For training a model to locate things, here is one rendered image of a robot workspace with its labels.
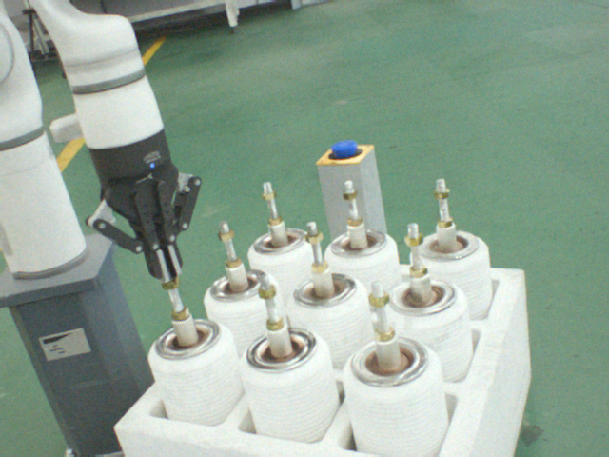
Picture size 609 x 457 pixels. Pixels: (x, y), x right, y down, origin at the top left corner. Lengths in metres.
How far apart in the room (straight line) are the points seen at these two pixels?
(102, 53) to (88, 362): 0.46
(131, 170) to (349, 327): 0.30
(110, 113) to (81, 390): 0.46
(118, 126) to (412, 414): 0.38
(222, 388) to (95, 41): 0.38
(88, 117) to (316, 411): 0.36
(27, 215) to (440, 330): 0.51
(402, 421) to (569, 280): 0.67
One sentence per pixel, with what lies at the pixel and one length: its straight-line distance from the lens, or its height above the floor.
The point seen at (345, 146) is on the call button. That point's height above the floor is 0.33.
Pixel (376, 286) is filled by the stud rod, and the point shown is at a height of 0.34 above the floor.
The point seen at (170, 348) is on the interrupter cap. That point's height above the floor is 0.25.
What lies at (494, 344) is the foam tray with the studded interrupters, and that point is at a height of 0.18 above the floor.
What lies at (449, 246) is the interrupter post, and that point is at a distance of 0.85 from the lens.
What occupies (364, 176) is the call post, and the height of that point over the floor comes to 0.29.
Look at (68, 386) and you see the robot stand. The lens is 0.99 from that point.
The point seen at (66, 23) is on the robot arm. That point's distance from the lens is 0.65.
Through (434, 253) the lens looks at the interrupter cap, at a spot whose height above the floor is 0.25.
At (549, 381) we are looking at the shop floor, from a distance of 1.05.
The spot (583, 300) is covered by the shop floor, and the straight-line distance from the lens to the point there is 1.22.
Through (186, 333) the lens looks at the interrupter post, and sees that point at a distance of 0.77.
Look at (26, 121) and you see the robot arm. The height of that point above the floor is 0.49.
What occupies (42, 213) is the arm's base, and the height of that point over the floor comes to 0.38.
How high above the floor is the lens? 0.65
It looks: 24 degrees down
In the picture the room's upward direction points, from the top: 12 degrees counter-clockwise
